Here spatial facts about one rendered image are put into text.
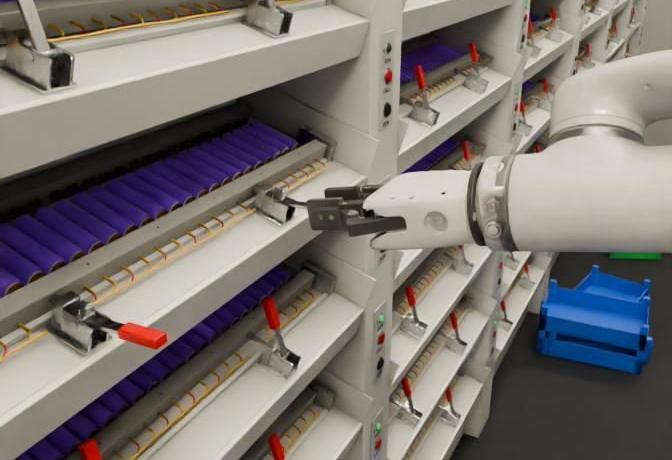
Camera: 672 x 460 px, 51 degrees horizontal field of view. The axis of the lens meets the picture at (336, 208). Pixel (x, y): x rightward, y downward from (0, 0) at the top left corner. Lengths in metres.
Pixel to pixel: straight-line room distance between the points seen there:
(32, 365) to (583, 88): 0.47
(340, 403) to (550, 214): 0.57
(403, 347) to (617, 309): 1.29
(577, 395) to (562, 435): 0.19
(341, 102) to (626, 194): 0.42
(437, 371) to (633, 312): 1.05
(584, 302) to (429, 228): 1.82
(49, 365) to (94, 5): 0.27
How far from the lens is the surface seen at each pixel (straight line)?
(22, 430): 0.53
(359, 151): 0.87
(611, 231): 0.58
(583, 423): 2.05
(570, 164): 0.59
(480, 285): 1.69
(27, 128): 0.46
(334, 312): 0.93
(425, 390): 1.44
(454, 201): 0.60
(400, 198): 0.61
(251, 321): 0.84
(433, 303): 1.35
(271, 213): 0.73
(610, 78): 0.61
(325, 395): 1.04
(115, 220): 0.65
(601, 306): 2.41
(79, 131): 0.50
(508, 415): 2.02
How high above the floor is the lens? 1.22
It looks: 22 degrees down
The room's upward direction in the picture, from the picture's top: straight up
